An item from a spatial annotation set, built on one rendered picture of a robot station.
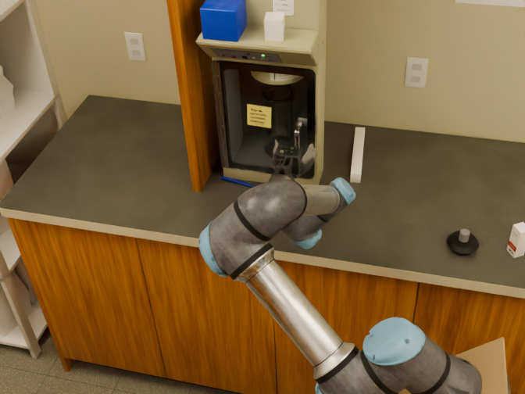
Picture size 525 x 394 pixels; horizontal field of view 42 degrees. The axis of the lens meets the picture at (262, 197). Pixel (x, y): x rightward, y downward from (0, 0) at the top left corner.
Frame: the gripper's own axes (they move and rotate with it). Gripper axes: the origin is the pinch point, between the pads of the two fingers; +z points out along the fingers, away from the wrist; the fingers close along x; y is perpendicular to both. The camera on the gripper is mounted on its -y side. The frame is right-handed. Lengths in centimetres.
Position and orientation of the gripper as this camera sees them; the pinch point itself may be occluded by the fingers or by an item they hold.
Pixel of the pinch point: (297, 148)
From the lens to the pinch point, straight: 210.4
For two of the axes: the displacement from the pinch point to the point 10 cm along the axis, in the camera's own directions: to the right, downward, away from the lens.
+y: -0.4, -7.6, -6.5
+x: -9.7, -1.3, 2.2
